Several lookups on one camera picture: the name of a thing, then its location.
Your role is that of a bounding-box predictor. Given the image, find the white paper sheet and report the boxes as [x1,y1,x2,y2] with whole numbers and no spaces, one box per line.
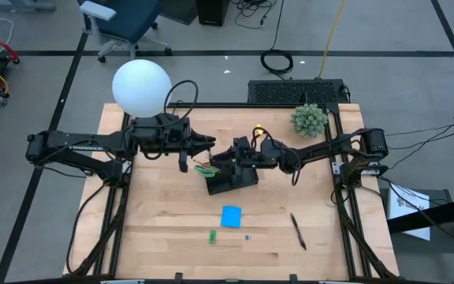
[387,183,432,242]

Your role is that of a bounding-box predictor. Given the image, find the black box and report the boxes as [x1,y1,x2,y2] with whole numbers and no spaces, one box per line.
[195,0,231,28]

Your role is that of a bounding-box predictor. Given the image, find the coiled black floor cable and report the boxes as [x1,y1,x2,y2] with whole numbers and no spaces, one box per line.
[259,0,295,77]

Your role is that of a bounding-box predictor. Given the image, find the thin black pen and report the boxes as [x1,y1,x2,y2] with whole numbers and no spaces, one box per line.
[289,212,307,251]

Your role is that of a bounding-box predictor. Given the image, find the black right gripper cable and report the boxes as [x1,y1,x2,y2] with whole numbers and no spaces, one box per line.
[250,125,303,187]

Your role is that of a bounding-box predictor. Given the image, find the grey side table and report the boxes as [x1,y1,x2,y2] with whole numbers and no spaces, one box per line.
[380,188,454,256]

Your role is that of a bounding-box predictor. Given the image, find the blue office chair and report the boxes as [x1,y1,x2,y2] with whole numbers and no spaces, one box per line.
[78,0,173,64]

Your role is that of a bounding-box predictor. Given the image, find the green potted plant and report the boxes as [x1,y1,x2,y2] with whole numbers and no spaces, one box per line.
[289,103,329,139]

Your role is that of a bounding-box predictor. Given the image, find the black mesh desk organizer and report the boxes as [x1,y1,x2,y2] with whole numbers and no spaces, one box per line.
[204,156,260,196]

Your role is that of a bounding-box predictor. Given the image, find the black computer tower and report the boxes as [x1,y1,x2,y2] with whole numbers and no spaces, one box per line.
[247,78,350,106]

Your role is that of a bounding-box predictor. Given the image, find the black table frame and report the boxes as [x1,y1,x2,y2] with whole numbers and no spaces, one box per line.
[63,101,400,282]

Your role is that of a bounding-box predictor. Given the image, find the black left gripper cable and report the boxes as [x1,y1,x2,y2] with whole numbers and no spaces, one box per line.
[162,80,199,133]

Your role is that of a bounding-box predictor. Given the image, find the grey metal base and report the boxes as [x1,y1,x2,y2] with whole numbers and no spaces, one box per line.
[0,0,57,13]

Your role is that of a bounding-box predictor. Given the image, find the black metal beam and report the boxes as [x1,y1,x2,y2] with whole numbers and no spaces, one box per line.
[386,192,454,240]

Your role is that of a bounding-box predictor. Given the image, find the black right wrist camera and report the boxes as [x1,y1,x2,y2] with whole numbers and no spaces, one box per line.
[233,136,254,157]

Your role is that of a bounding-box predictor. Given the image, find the blue sticky note pad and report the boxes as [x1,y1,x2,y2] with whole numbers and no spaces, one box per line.
[220,204,243,229]

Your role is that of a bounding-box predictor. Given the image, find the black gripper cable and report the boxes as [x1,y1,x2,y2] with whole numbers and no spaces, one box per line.
[162,80,199,133]
[250,125,303,187]

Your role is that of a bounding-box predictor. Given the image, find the thick yellow hanging cable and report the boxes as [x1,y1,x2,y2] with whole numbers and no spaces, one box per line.
[317,0,347,80]

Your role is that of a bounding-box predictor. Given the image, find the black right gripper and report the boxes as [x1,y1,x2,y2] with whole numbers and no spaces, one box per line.
[210,136,282,171]

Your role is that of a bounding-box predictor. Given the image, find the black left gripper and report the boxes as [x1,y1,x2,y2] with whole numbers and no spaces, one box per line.
[147,114,217,174]

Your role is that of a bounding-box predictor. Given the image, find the white globe lamp black base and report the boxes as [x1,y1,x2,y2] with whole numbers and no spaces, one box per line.
[111,58,173,120]

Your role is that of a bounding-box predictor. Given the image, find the green handled scissors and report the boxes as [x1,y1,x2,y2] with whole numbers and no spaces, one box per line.
[193,163,221,179]

